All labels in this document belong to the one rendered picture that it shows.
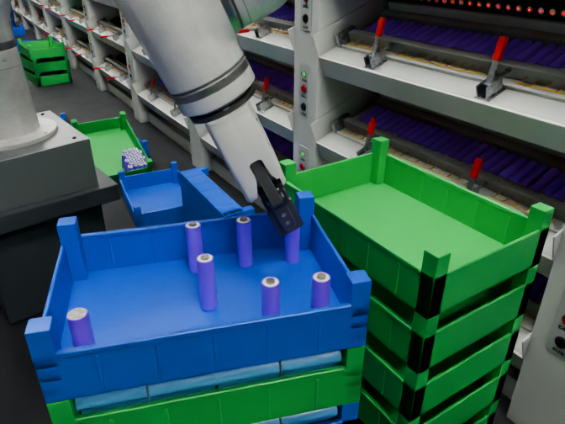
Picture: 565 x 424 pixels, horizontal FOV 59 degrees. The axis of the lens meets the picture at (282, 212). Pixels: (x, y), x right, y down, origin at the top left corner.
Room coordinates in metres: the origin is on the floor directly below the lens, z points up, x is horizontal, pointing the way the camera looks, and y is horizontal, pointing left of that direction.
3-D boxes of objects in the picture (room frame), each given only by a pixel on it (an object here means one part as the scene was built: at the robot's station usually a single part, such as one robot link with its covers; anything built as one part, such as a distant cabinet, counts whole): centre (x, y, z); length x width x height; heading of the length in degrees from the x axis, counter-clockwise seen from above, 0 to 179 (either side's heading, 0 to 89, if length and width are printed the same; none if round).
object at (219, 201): (1.16, 0.18, 0.10); 0.30 x 0.08 x 0.20; 30
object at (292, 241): (0.53, -0.01, 0.44); 0.02 x 0.02 x 0.06
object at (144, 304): (0.44, 0.09, 0.44); 0.30 x 0.20 x 0.08; 104
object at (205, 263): (0.44, 0.08, 0.44); 0.02 x 0.02 x 0.06
